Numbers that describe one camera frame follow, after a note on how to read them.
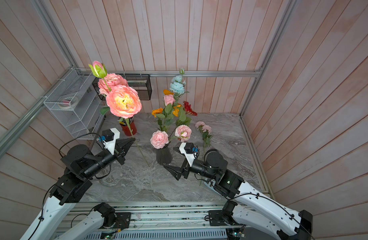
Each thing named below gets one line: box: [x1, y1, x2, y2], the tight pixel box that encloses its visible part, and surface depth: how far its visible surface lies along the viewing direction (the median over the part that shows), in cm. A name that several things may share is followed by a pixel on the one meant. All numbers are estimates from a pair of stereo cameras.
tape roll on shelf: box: [58, 96, 79, 109], surface depth 75 cm
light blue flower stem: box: [169, 67, 190, 105], surface depth 70 cm
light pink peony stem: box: [174, 124, 192, 143], surface depth 62 cm
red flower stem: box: [183, 100, 198, 117], surface depth 70 cm
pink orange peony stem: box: [88, 61, 150, 167], surface depth 34 cm
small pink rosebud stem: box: [163, 94, 176, 107], surface depth 68 cm
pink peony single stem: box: [150, 130, 169, 149], surface depth 62 cm
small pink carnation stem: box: [195, 121, 213, 151], surface depth 107 cm
